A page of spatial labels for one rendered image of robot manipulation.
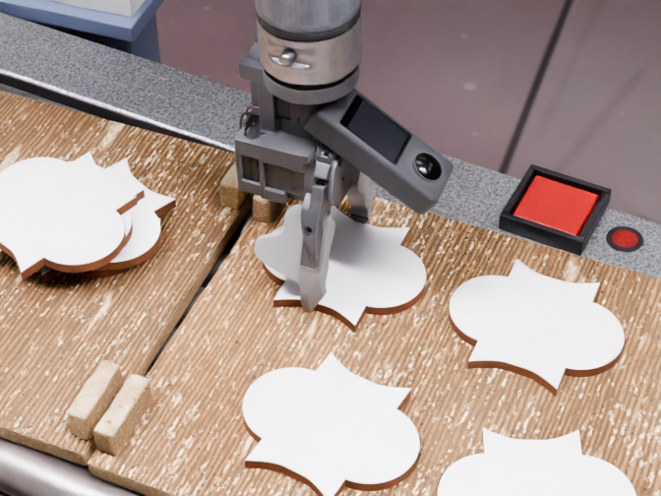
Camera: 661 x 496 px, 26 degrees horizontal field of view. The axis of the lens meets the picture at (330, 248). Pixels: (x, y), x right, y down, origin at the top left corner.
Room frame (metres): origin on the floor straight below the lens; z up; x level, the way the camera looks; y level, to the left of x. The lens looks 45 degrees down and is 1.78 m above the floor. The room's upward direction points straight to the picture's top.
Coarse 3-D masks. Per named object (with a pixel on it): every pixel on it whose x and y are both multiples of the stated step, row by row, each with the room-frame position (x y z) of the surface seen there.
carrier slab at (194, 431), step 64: (256, 256) 0.85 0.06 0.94; (448, 256) 0.85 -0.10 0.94; (512, 256) 0.85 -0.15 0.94; (576, 256) 0.85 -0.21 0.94; (192, 320) 0.77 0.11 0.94; (256, 320) 0.77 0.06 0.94; (320, 320) 0.77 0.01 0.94; (384, 320) 0.77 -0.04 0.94; (448, 320) 0.77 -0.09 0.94; (640, 320) 0.77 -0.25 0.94; (192, 384) 0.71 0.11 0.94; (384, 384) 0.71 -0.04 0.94; (448, 384) 0.71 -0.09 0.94; (512, 384) 0.71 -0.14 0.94; (576, 384) 0.71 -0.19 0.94; (640, 384) 0.71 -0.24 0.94; (128, 448) 0.65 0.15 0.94; (192, 448) 0.65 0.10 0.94; (448, 448) 0.65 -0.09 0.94; (640, 448) 0.65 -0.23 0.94
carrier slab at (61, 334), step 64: (0, 128) 1.01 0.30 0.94; (64, 128) 1.01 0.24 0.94; (128, 128) 1.01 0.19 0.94; (192, 192) 0.93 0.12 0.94; (0, 256) 0.85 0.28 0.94; (192, 256) 0.85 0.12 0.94; (0, 320) 0.77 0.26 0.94; (64, 320) 0.77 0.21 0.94; (128, 320) 0.77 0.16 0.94; (0, 384) 0.71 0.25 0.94; (64, 384) 0.71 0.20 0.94; (64, 448) 0.65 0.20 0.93
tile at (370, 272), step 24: (336, 216) 0.89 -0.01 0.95; (336, 240) 0.86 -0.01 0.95; (360, 240) 0.86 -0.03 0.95; (384, 240) 0.86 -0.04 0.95; (264, 264) 0.83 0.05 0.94; (336, 264) 0.83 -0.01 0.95; (360, 264) 0.83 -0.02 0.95; (384, 264) 0.83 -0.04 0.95; (408, 264) 0.83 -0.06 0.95; (288, 288) 0.80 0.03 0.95; (336, 288) 0.80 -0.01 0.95; (360, 288) 0.80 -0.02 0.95; (384, 288) 0.80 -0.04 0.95; (408, 288) 0.80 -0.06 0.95; (336, 312) 0.78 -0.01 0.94; (360, 312) 0.77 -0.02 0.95; (384, 312) 0.78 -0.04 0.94
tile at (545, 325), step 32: (480, 288) 0.80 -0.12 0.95; (512, 288) 0.80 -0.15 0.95; (544, 288) 0.80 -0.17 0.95; (576, 288) 0.80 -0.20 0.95; (480, 320) 0.77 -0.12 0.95; (512, 320) 0.77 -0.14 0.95; (544, 320) 0.77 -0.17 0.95; (576, 320) 0.77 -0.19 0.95; (608, 320) 0.77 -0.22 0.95; (480, 352) 0.73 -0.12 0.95; (512, 352) 0.73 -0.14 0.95; (544, 352) 0.73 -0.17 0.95; (576, 352) 0.73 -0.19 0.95; (608, 352) 0.73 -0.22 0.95; (544, 384) 0.70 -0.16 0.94
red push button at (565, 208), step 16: (528, 192) 0.93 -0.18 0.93; (544, 192) 0.93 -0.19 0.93; (560, 192) 0.93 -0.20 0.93; (576, 192) 0.93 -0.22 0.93; (528, 208) 0.91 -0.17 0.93; (544, 208) 0.91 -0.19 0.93; (560, 208) 0.91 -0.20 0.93; (576, 208) 0.91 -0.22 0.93; (592, 208) 0.92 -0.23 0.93; (544, 224) 0.89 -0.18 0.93; (560, 224) 0.89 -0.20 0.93; (576, 224) 0.89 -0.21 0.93
